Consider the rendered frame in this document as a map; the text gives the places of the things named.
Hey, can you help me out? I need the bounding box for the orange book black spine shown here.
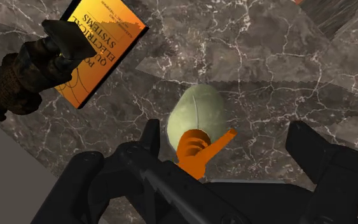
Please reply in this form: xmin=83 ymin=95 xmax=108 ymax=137
xmin=53 ymin=0 xmax=149 ymax=109

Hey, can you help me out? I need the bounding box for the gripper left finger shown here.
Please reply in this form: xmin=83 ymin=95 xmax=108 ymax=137
xmin=31 ymin=118 xmax=250 ymax=224

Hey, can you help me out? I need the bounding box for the green spray bottle orange nozzle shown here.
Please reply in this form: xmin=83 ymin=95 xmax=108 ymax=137
xmin=166 ymin=83 xmax=238 ymax=180

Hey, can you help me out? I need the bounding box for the dark brown figure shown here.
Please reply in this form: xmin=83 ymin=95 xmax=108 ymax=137
xmin=0 ymin=19 xmax=97 ymax=122

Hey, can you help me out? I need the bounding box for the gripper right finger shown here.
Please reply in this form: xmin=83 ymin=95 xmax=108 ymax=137
xmin=285 ymin=120 xmax=358 ymax=224

